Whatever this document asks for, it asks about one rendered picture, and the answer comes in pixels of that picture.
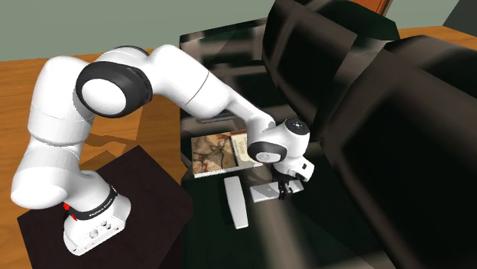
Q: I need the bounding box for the dark robot stand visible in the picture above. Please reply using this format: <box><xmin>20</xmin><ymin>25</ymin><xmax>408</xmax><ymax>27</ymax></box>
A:
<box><xmin>16</xmin><ymin>144</ymin><xmax>194</xmax><ymax>269</ymax></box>

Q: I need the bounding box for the brown illustrated book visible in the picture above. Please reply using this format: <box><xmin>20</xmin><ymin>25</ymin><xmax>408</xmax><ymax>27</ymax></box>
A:
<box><xmin>190</xmin><ymin>128</ymin><xmax>264</xmax><ymax>179</ymax></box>

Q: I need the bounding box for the brown wooden door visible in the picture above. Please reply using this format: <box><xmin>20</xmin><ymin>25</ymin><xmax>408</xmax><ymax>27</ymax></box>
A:
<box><xmin>349</xmin><ymin>0</ymin><xmax>394</xmax><ymax>16</ymax></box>

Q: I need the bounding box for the dark leather sofa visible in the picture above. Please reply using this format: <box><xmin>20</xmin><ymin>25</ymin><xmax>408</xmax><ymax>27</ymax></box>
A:
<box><xmin>178</xmin><ymin>0</ymin><xmax>477</xmax><ymax>269</ymax></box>

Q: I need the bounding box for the white remote control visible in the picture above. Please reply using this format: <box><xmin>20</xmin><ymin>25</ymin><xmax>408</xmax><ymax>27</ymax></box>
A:
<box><xmin>223</xmin><ymin>175</ymin><xmax>249</xmax><ymax>230</ymax></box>

